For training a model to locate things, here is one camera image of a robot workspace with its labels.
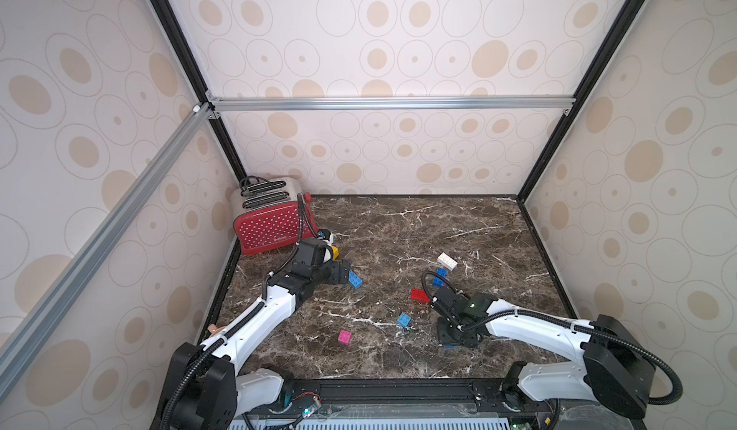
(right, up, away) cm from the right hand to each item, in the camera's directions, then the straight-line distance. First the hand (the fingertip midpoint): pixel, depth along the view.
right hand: (451, 337), depth 83 cm
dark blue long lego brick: (-5, +18, -6) cm, 20 cm away
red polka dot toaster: (-57, +36, +8) cm, 68 cm away
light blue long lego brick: (-13, +4, +2) cm, 14 cm away
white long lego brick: (+3, +20, +16) cm, 26 cm away
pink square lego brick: (-31, +1, -1) cm, 31 cm away
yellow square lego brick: (-36, +23, +18) cm, 46 cm away
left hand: (-31, +22, +1) cm, 38 cm away
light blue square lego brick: (-29, +15, +11) cm, 34 cm away
